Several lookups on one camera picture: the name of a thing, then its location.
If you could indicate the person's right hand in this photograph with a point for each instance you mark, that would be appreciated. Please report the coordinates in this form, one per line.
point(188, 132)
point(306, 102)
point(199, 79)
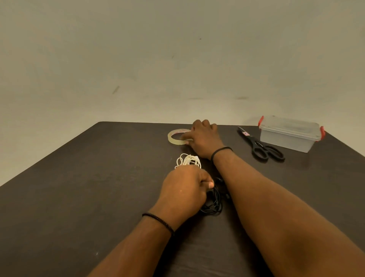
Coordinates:
point(206, 139)

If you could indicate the person's left hand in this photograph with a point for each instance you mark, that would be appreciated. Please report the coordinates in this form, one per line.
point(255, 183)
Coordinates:
point(182, 191)

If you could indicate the person's right thumb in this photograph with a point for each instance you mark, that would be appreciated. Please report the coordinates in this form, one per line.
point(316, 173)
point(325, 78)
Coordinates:
point(186, 137)

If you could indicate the person's left thumb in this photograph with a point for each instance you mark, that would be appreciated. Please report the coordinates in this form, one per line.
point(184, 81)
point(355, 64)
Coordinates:
point(207, 181)

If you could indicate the clear adhesive tape roll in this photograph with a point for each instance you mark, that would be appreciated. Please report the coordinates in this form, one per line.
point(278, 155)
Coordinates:
point(176, 137)

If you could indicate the person's right forearm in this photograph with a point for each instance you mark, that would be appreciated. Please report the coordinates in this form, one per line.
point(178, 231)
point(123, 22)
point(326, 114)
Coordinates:
point(285, 217)

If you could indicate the person's left forearm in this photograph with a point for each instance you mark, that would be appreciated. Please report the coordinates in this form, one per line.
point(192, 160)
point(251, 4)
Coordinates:
point(134, 248)

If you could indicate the black right wrist band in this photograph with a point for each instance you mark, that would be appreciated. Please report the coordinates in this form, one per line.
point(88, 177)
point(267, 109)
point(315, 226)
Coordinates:
point(219, 150)

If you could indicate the black wrist band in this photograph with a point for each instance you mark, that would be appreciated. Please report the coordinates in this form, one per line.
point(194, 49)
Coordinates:
point(219, 150)
point(159, 221)

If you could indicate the black left wrist band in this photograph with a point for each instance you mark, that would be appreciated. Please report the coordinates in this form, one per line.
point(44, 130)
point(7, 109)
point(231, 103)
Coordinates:
point(159, 221)

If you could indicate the black scissors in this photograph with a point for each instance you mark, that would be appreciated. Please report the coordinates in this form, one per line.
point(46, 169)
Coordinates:
point(261, 147)

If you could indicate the clear box with red clips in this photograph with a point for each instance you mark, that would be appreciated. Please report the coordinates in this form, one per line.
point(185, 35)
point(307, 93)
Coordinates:
point(290, 134)

